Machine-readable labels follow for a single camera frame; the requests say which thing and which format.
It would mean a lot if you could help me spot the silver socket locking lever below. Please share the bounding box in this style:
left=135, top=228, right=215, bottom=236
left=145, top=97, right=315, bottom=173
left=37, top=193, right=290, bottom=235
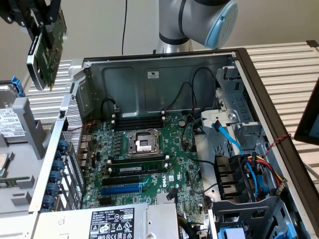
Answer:
left=127, top=127, right=160, bottom=134

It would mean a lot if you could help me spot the blue disk rail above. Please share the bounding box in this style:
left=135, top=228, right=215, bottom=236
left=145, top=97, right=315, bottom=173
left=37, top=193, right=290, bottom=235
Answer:
left=11, top=77, right=26, bottom=98

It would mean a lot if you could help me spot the long black expansion slot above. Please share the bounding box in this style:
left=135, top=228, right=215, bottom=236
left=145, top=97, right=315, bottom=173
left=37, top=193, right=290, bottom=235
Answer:
left=101, top=175, right=141, bottom=187

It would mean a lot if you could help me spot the silver chipset heatsink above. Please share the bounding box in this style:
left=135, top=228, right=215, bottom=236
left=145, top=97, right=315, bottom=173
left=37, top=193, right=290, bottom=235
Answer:
left=156, top=193, right=175, bottom=205

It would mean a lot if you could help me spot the black wire plug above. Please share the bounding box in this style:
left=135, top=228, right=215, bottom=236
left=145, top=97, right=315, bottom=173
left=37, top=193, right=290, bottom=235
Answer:
left=166, top=188, right=179, bottom=201

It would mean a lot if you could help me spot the long black wire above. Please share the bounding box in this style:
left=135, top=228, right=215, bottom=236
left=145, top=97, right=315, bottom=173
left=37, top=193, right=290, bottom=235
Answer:
left=181, top=119, right=221, bottom=165

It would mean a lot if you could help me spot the black plastic fan duct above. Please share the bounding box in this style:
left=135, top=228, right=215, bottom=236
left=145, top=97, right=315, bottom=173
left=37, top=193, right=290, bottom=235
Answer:
left=213, top=153, right=245, bottom=201

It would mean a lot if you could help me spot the thin black wire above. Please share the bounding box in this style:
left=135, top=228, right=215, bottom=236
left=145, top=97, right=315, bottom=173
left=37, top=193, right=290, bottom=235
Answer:
left=163, top=81, right=193, bottom=114

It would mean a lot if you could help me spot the red black twisted wire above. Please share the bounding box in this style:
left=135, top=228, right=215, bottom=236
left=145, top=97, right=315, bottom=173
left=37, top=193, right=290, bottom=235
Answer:
left=263, top=133, right=292, bottom=160
left=67, top=120, right=97, bottom=151

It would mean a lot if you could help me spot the green graphics card black shroud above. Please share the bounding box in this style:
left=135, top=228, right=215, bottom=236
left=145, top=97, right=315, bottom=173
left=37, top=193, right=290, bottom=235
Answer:
left=26, top=9, right=68, bottom=92

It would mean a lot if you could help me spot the black power plug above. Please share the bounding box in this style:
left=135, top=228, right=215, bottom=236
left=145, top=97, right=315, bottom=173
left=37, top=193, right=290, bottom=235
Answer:
left=275, top=177, right=288, bottom=197

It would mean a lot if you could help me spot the thick black wire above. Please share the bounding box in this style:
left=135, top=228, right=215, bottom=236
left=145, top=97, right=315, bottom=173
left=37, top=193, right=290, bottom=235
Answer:
left=191, top=67, right=217, bottom=113

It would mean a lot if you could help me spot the black screen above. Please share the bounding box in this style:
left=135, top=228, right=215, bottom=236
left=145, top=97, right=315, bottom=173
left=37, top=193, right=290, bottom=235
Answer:
left=294, top=77, right=319, bottom=151

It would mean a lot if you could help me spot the blue plastic drive caddy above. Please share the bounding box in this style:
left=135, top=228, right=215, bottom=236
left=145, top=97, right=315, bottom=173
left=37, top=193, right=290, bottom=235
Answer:
left=216, top=225, right=247, bottom=239

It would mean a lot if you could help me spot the yellow red black wire bundle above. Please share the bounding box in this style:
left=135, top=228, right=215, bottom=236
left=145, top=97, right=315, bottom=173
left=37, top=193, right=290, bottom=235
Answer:
left=245, top=153, right=286, bottom=186

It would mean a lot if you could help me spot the grey wire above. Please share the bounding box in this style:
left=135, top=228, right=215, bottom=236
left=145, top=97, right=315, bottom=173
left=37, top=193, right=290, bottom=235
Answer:
left=200, top=183, right=221, bottom=194

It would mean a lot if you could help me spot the silver network port block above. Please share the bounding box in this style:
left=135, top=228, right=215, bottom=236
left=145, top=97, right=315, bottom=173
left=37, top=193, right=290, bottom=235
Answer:
left=80, top=135, right=90, bottom=151

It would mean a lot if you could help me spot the silver disk bay bracket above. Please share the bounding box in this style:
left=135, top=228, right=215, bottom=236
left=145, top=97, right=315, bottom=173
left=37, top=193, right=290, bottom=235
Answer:
left=200, top=111, right=238, bottom=128

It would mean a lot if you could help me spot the grey power supply with label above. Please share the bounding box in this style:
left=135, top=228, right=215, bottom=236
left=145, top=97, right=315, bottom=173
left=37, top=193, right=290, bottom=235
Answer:
left=32, top=204, right=180, bottom=239

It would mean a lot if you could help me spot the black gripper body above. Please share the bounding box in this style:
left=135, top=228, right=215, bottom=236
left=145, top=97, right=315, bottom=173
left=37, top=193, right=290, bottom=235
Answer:
left=0, top=0, right=50, bottom=25

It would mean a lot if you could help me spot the blue expansion slot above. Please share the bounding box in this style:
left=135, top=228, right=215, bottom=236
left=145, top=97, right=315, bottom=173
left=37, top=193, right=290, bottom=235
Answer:
left=100, top=185, right=143, bottom=197

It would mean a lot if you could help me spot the silver CPU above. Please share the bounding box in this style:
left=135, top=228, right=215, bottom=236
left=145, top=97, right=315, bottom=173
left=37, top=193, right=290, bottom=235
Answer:
left=0, top=152, right=12, bottom=178

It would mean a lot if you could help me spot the black hanging cable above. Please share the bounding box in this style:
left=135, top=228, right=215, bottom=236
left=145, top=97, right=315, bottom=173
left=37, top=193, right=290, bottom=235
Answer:
left=121, top=0, right=129, bottom=56

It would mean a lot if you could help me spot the green RAM stick white label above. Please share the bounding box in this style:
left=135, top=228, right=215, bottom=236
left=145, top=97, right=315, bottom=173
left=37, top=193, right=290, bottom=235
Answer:
left=111, top=161, right=166, bottom=176

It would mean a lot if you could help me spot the silver hard disk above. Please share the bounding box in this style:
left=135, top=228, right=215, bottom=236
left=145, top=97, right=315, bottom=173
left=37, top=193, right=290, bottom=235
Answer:
left=0, top=83, right=27, bottom=145

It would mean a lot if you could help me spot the silver CPU socket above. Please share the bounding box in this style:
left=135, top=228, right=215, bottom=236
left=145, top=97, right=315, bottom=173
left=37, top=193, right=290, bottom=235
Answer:
left=126, top=128, right=162, bottom=159

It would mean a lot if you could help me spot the grey open PC case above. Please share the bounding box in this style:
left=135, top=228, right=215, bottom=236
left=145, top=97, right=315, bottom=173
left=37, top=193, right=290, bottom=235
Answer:
left=28, top=47, right=319, bottom=239

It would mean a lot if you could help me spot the short black wire loop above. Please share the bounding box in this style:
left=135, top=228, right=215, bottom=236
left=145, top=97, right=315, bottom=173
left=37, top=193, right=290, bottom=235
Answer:
left=101, top=98, right=118, bottom=112

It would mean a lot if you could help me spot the blue SATA wire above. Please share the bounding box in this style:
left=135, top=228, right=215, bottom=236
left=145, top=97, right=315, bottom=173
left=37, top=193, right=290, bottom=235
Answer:
left=211, top=119, right=259, bottom=202

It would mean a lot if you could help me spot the green motherboard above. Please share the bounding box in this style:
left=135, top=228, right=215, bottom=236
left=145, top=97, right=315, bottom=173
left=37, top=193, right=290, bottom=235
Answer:
left=79, top=113, right=214, bottom=239

